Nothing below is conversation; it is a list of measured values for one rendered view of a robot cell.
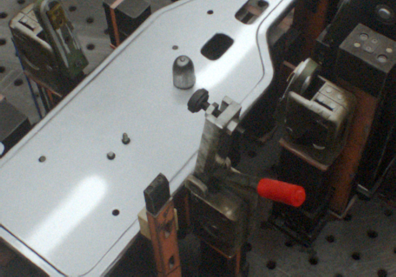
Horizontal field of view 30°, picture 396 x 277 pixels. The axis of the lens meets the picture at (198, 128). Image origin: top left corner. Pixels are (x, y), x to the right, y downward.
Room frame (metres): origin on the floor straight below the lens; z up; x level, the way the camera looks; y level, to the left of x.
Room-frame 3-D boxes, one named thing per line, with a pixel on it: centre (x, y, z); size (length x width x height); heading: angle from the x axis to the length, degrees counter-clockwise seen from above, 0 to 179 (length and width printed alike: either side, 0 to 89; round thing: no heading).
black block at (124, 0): (0.78, 0.10, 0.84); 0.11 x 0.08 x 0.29; 50
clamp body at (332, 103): (0.54, -0.16, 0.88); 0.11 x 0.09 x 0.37; 50
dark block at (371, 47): (0.57, -0.22, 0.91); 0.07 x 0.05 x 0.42; 50
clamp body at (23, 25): (0.70, 0.22, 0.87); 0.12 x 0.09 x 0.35; 50
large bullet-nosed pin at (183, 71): (0.62, 0.02, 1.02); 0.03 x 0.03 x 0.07
